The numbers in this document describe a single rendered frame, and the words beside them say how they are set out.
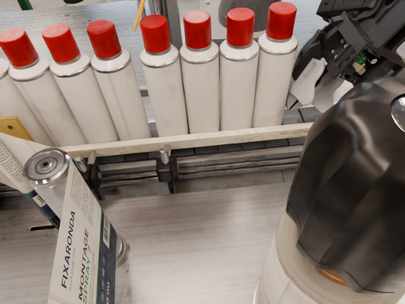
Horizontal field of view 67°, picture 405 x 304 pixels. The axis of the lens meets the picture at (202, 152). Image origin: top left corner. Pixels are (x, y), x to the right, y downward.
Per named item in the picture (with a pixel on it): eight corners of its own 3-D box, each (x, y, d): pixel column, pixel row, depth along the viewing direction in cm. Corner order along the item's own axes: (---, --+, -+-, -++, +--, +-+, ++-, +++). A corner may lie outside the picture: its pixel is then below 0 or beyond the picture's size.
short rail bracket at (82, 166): (93, 212, 49) (64, 167, 40) (99, 180, 53) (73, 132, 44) (113, 210, 49) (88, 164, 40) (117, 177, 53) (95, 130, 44)
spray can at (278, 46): (251, 139, 51) (264, 19, 35) (248, 117, 54) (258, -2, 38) (283, 137, 51) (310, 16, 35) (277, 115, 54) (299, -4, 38)
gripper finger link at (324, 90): (296, 129, 46) (343, 83, 40) (286, 103, 50) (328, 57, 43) (312, 134, 47) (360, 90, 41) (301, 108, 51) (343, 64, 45)
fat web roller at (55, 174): (89, 271, 38) (8, 189, 24) (94, 236, 41) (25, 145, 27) (126, 266, 38) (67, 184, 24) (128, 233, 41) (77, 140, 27)
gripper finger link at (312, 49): (285, 76, 44) (331, 22, 38) (283, 70, 45) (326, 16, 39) (311, 87, 45) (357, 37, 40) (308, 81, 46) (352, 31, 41)
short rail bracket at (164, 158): (164, 204, 50) (151, 158, 40) (164, 189, 51) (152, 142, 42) (184, 202, 50) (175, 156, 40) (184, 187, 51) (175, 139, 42)
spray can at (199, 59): (188, 145, 51) (172, 28, 35) (190, 122, 54) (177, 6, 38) (219, 145, 50) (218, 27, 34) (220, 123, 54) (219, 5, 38)
